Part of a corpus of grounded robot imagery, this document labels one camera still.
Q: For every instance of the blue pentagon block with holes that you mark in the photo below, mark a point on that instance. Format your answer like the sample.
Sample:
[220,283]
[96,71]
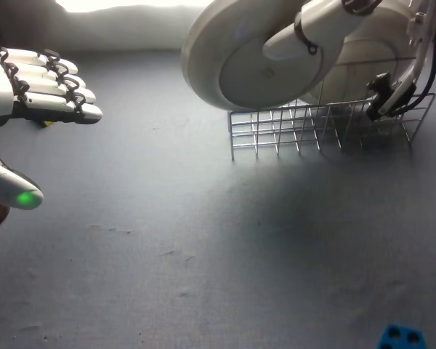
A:
[403,338]

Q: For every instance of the yellow rectangular block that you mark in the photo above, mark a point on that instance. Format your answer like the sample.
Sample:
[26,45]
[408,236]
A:
[45,124]

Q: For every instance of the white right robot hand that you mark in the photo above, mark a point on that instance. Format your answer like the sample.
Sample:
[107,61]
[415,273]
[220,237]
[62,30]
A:
[312,36]

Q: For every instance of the white ceramic plate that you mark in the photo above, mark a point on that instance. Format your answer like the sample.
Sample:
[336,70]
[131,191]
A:
[221,47]
[370,51]

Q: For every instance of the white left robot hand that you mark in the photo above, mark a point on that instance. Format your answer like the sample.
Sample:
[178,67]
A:
[40,91]

